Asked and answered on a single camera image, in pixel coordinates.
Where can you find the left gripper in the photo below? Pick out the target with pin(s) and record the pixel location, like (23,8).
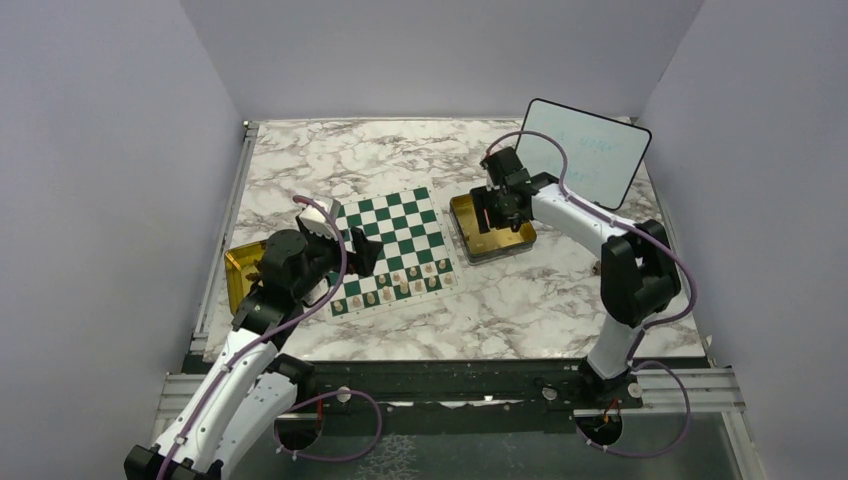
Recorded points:
(366,252)

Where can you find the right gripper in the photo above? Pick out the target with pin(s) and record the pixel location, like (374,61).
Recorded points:
(482,198)

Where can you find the gold tin with light pieces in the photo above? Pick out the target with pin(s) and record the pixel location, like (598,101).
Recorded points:
(482,248)

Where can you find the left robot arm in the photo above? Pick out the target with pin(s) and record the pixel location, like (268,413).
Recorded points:
(252,381)

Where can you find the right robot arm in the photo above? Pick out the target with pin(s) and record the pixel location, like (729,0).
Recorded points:
(638,277)

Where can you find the green white chess board mat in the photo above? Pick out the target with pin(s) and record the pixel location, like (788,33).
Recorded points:
(410,223)

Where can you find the gold tin with dark pieces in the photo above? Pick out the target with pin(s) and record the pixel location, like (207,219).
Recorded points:
(241,271)

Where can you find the small whiteboard on stand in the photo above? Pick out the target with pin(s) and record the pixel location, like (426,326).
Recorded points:
(603,153)

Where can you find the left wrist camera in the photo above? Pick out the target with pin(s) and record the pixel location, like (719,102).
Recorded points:
(318,216)

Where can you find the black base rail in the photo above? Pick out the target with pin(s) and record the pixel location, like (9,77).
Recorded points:
(432,397)

